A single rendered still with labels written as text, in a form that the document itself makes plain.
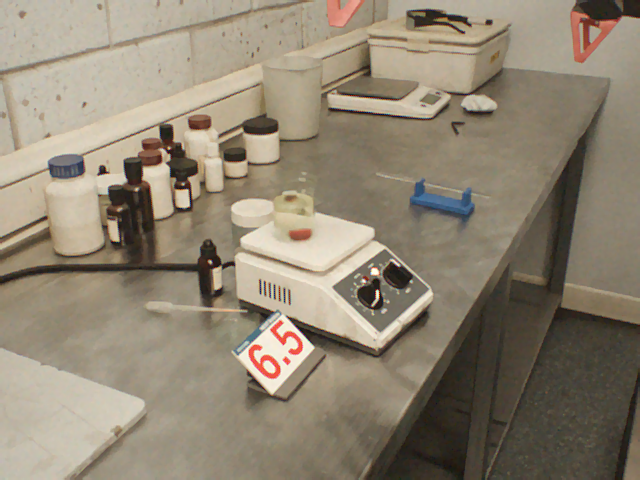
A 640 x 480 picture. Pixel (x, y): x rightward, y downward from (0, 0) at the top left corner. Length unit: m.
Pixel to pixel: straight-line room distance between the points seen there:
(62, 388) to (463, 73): 1.36
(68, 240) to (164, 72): 0.47
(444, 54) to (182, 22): 0.72
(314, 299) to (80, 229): 0.38
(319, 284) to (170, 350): 0.18
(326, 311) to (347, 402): 0.12
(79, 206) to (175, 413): 0.39
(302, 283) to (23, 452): 0.32
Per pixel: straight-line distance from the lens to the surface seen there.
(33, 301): 0.95
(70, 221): 1.02
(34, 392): 0.77
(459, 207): 1.14
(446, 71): 1.88
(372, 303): 0.78
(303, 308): 0.80
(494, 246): 1.04
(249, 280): 0.84
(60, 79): 1.20
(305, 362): 0.77
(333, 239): 0.83
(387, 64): 1.93
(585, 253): 2.37
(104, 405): 0.73
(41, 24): 1.17
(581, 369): 2.17
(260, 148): 1.33
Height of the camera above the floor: 1.19
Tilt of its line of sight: 25 degrees down
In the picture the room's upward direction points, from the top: straight up
